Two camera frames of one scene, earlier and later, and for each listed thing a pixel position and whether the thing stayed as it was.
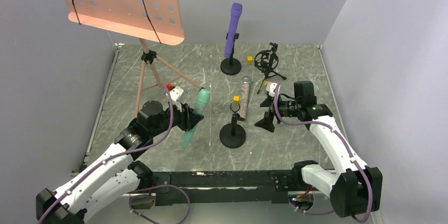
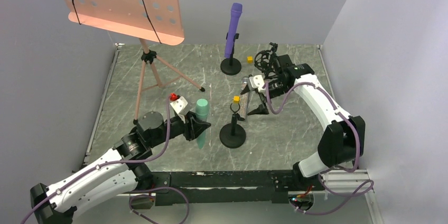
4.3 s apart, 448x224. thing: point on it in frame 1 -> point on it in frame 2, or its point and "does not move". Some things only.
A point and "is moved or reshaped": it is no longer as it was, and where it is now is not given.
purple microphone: x=236 y=10 does not move
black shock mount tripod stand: x=267 y=61 does not move
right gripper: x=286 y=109 -> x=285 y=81
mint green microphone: x=203 y=98 is moved or reshaped
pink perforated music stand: x=144 y=5 does not move
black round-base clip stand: x=233 y=135 does not move
